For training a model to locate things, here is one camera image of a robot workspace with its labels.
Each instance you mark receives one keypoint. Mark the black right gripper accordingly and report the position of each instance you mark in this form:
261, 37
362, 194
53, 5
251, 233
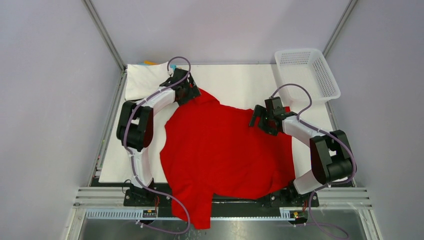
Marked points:
261, 111

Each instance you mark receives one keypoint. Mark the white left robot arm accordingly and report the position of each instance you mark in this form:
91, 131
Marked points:
135, 128

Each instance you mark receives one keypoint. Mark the folded yellow t-shirt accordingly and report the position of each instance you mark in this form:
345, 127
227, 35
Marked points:
146, 62

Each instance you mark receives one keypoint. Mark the folded white t-shirt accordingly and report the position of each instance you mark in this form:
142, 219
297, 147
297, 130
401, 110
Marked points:
143, 80

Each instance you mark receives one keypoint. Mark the white plastic basket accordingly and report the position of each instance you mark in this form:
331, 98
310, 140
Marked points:
308, 68

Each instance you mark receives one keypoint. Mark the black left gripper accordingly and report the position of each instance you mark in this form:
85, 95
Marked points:
193, 92

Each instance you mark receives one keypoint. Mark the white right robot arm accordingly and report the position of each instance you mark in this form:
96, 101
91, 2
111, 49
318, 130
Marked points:
331, 158

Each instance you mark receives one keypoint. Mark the red t-shirt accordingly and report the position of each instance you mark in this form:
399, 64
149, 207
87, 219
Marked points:
210, 149

